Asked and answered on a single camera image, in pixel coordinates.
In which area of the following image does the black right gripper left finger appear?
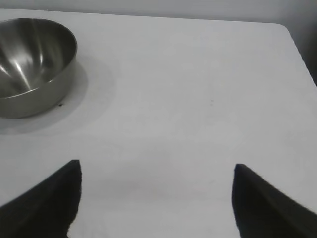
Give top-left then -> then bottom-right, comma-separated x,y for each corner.
0,159 -> 83,238

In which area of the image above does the stainless steel mixing bowl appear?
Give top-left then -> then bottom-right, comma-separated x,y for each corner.
0,17 -> 78,119

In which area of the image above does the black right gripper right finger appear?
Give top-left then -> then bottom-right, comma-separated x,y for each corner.
231,163 -> 317,238

